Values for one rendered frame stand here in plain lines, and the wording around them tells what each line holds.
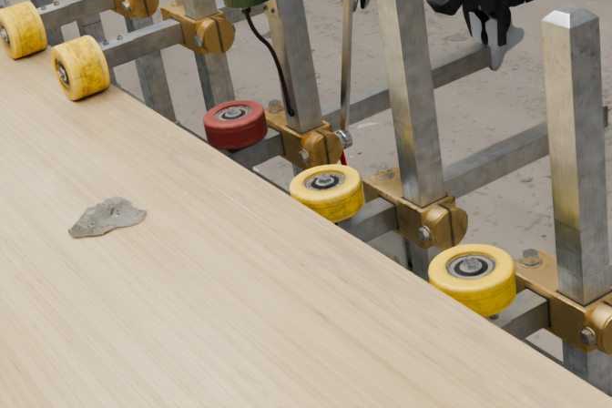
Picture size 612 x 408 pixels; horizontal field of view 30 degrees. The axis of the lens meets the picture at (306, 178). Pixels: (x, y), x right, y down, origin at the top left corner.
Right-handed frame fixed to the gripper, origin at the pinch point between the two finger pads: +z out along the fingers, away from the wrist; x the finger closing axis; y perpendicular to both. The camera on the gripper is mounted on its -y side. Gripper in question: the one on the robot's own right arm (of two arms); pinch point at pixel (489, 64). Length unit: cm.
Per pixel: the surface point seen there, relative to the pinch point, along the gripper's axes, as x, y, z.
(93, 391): -41, -79, -7
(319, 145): -8.5, -35.3, -3.3
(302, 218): -29, -50, -7
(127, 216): -15, -64, -8
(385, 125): 143, 73, 83
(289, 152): -2.9, -36.8, -1.0
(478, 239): 72, 49, 83
